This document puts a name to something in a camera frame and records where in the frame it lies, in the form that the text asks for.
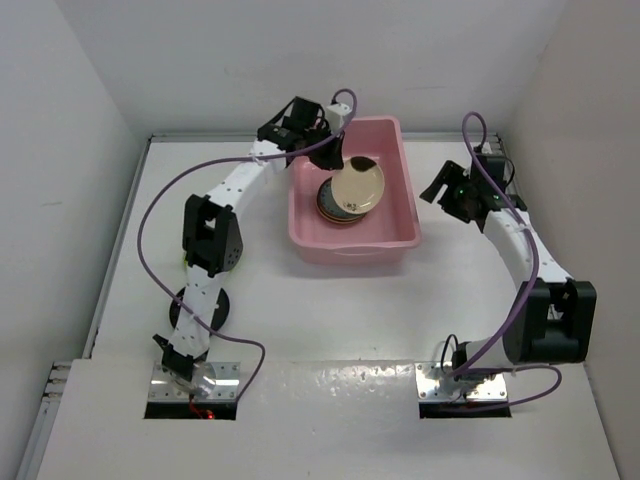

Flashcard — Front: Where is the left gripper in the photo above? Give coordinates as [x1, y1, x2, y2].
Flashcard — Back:
[300, 121, 342, 170]

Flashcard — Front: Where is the cream plate with black patch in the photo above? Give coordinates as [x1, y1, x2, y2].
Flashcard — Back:
[330, 156, 385, 215]

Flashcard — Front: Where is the blue floral plate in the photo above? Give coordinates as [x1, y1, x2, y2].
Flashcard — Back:
[316, 178, 366, 218]

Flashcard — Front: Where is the yellow patterned plate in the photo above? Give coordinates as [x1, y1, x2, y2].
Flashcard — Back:
[318, 210, 367, 225]

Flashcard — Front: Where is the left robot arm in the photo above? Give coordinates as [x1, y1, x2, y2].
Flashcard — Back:
[155, 97, 356, 383]

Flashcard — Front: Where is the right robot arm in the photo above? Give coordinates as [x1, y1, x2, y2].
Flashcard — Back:
[420, 160, 597, 378]

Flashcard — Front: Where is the pink plastic bin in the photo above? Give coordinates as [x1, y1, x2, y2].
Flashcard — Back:
[288, 116, 422, 266]

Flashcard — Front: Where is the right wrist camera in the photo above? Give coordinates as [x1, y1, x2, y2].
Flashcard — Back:
[476, 153, 508, 190]

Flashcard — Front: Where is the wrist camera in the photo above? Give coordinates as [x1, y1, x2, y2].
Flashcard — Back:
[325, 102, 352, 134]
[476, 153, 508, 190]

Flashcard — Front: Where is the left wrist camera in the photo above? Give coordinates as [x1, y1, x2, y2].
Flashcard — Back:
[325, 102, 352, 134]

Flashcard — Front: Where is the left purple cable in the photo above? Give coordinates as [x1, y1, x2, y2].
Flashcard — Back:
[136, 88, 358, 404]

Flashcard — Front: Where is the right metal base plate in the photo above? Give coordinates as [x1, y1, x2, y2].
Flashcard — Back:
[414, 361, 508, 404]

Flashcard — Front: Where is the metal base plate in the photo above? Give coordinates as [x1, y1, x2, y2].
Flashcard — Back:
[414, 361, 508, 404]
[148, 362, 240, 403]

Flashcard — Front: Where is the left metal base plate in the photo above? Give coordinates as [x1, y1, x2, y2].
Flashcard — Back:
[148, 362, 240, 403]

